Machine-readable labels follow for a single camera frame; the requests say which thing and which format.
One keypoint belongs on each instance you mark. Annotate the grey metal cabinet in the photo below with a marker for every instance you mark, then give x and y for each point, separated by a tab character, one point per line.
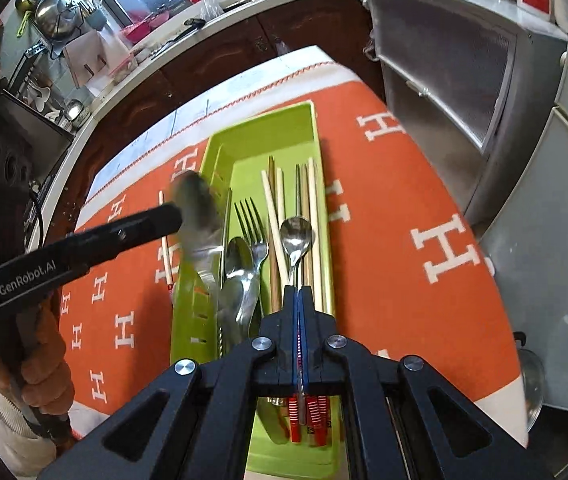
438	60

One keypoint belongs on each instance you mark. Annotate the black oven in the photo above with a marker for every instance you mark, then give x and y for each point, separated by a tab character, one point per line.
19	150

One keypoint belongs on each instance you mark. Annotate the person's left forearm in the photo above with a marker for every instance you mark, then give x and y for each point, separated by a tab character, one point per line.
9	425

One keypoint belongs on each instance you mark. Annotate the glass lid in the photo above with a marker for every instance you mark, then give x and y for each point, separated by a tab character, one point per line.
531	385

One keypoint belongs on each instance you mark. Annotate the small steel bowl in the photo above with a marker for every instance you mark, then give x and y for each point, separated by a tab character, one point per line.
74	110

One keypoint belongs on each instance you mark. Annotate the dark brown chopstick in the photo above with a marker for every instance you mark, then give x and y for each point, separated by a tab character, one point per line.
274	275

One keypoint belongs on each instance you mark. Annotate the pink bowl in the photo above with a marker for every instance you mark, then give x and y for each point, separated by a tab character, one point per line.
139	30

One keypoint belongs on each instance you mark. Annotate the orange printed blanket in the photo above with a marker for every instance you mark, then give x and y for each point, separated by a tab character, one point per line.
388	210

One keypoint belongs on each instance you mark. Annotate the small metal spoon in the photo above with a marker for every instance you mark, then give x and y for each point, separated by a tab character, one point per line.
296	232

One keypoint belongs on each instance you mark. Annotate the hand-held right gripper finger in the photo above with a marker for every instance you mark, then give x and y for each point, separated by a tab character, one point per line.
305	330
295	330

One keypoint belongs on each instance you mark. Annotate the wooden knife block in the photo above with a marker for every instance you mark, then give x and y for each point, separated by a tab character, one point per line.
91	57

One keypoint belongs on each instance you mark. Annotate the cream chopstick red striped end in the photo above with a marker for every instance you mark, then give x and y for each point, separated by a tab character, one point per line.
315	220
165	250

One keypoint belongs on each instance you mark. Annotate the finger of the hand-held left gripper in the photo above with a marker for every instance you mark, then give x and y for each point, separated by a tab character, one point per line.
134	232

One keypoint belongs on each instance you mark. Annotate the clear plastic bottle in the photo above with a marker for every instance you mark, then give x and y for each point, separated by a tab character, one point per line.
211	0

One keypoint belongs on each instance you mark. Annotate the metal fork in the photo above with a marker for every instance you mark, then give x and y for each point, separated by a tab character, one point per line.
259	252

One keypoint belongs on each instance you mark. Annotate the grey refrigerator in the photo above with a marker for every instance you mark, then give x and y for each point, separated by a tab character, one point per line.
553	235

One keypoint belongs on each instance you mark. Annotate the metal chopstick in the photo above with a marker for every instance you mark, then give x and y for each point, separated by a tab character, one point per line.
226	240

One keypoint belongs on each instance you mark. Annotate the large steel pot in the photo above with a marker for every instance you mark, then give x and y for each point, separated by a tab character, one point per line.
56	12

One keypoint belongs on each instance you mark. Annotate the large metal spoon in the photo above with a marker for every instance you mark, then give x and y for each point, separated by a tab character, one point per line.
239	257

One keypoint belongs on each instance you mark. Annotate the person's left hand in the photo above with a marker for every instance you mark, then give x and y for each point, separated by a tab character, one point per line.
44	360

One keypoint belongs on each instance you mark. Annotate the black knife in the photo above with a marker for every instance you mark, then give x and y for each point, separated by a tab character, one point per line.
189	27

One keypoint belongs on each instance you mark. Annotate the green plastic utensil tray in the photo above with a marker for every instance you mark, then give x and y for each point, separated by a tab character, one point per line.
264	135

